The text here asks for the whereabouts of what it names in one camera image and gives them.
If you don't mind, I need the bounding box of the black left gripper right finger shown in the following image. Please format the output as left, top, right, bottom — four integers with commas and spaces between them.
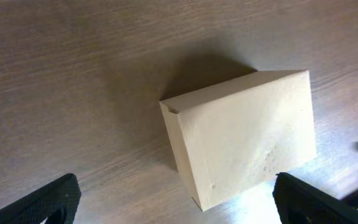
273, 172, 358, 224

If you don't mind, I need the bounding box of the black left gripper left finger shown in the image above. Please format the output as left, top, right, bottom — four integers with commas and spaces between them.
0, 174, 81, 224

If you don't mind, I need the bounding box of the brown cardboard box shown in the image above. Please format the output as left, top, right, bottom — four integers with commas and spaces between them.
160, 70, 316, 211

